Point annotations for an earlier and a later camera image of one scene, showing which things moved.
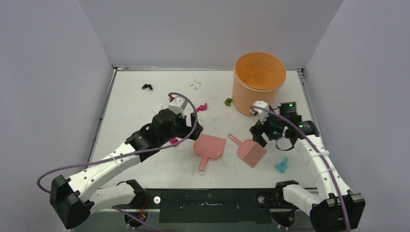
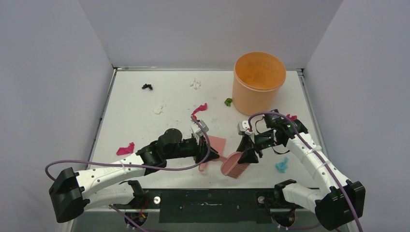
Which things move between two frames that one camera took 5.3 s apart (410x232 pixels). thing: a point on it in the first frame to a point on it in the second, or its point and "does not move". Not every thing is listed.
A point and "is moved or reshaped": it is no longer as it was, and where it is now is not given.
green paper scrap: [228, 101] does not move
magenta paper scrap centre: [202, 108] does not move
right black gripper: [265, 128] to [249, 144]
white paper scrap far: [196, 84] does not move
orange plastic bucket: [257, 76] does not move
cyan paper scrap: [282, 166] does not move
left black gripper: [186, 129] to [201, 150]
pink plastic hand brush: [249, 151] is moved or reshaped
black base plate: [213, 206] does not move
